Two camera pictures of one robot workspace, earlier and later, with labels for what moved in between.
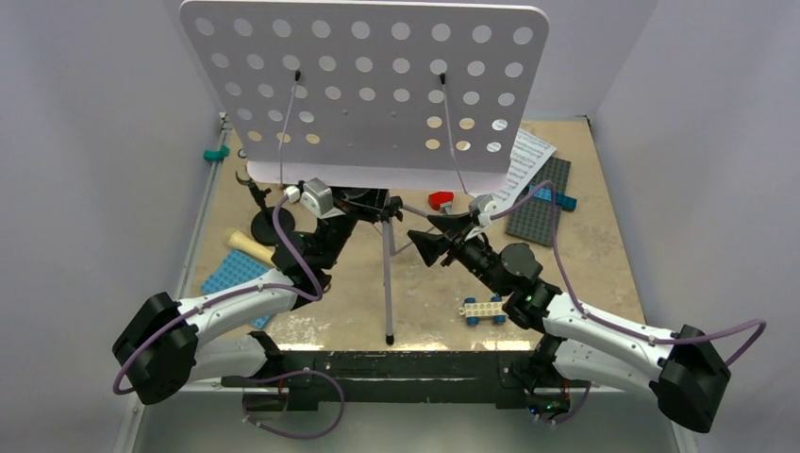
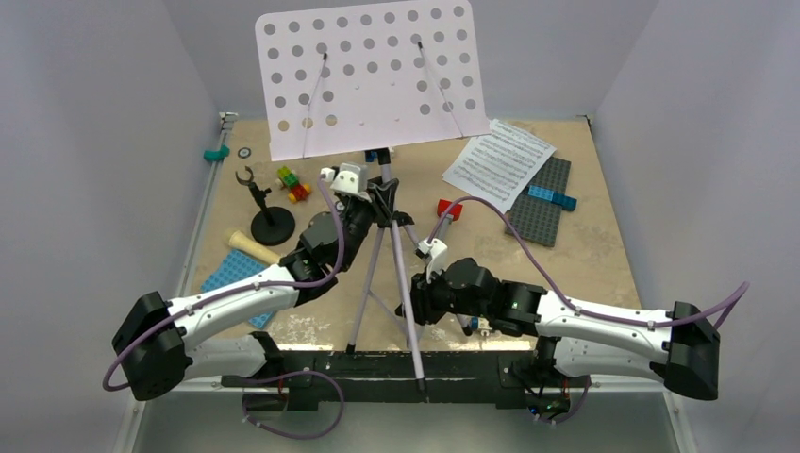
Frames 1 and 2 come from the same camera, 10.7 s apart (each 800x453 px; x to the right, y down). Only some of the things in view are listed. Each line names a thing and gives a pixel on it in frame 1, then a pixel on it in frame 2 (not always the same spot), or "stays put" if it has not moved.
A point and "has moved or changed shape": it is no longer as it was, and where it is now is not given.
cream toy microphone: x=245 y=243 stays put
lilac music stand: x=357 y=96 has moved or changed shape
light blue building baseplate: x=236 y=266 stays put
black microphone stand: x=262 y=224 stays put
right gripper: x=432 y=246 -> x=422 y=298
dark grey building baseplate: x=532 y=217 stays put
